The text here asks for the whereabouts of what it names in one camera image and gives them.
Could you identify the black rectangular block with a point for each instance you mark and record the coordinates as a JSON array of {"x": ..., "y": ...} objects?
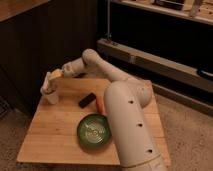
[{"x": 87, "y": 100}]

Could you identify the wooden shelf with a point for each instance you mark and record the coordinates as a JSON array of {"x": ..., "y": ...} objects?
[{"x": 195, "y": 10}]

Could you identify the translucent ceramic cup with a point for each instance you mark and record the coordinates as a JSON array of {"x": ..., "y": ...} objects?
[{"x": 50, "y": 94}]

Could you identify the orange carrot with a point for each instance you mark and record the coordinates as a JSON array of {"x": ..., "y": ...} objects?
[{"x": 100, "y": 105}]

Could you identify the metal rail beam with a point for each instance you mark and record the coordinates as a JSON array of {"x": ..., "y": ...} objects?
[{"x": 159, "y": 65}]

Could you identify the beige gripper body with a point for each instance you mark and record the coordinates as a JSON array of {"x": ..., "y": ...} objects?
[{"x": 66, "y": 70}]

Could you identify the vertical metal pole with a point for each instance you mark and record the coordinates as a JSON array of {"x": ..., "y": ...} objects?
[{"x": 108, "y": 21}]

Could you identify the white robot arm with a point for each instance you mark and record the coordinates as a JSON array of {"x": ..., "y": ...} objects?
[{"x": 124, "y": 100}]

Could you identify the green bowl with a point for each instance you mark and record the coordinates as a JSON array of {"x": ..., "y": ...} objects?
[{"x": 93, "y": 131}]

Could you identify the wooden board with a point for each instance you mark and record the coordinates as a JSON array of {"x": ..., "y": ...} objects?
[{"x": 52, "y": 136}]

